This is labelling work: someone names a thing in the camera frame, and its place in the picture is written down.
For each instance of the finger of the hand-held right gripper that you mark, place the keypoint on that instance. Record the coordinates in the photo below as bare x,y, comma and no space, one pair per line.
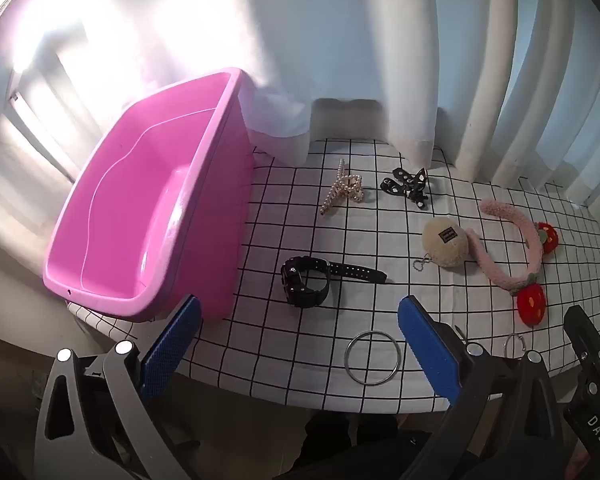
585,340

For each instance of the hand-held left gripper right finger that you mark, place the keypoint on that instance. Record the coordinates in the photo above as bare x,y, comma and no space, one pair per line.
427,345

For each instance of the black bow hair clip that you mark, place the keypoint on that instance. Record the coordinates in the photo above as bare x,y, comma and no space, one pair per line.
405,187

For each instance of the pink plastic tub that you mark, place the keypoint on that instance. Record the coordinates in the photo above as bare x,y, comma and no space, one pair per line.
130,220

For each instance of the pink strawberry plush headband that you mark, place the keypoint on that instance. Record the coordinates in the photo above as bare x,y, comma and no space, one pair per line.
487,267

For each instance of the white curtain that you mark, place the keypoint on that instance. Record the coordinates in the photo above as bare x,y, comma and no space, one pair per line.
330,35

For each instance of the white black grid tablecloth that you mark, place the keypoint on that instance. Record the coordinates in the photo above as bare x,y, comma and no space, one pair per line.
280,360

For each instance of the large silver bangle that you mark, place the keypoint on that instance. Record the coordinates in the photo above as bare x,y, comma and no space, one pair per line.
346,360

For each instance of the black wristwatch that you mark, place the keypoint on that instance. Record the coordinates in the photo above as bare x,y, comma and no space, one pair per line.
305,295

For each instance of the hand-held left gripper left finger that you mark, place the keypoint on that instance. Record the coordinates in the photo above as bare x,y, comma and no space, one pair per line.
172,345

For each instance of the pearl hair claw clip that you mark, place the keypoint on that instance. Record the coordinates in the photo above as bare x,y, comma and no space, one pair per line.
350,187

